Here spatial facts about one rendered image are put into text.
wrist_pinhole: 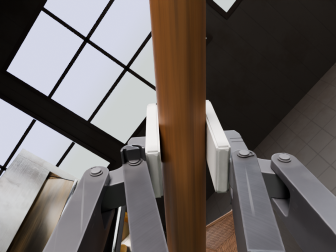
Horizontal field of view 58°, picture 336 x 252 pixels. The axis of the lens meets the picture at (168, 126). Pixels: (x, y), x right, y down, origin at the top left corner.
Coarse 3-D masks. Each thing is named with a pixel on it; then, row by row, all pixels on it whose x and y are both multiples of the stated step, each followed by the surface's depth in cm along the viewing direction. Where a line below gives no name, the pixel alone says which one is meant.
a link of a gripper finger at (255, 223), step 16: (240, 160) 15; (256, 160) 15; (240, 176) 14; (256, 176) 13; (240, 192) 13; (256, 192) 12; (240, 208) 12; (256, 208) 12; (240, 224) 12; (256, 224) 11; (272, 224) 11; (240, 240) 12; (256, 240) 10; (272, 240) 10
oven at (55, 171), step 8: (24, 152) 189; (32, 160) 188; (40, 160) 193; (48, 168) 192; (56, 168) 196; (56, 176) 193; (64, 176) 196; (72, 176) 200; (128, 232) 217; (104, 248) 172
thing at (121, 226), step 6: (114, 216) 197; (120, 216) 179; (114, 222) 189; (120, 222) 175; (120, 228) 171; (120, 234) 167; (108, 240) 185; (120, 240) 164; (108, 246) 178; (120, 246) 161
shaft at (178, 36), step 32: (160, 0) 15; (192, 0) 15; (160, 32) 16; (192, 32) 15; (160, 64) 16; (192, 64) 16; (160, 96) 17; (192, 96) 17; (160, 128) 19; (192, 128) 18; (192, 160) 19; (192, 192) 20; (192, 224) 21
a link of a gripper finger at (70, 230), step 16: (96, 176) 14; (80, 192) 13; (96, 192) 13; (80, 208) 12; (96, 208) 12; (64, 224) 11; (80, 224) 11; (96, 224) 12; (48, 240) 11; (64, 240) 11; (80, 240) 11; (96, 240) 12
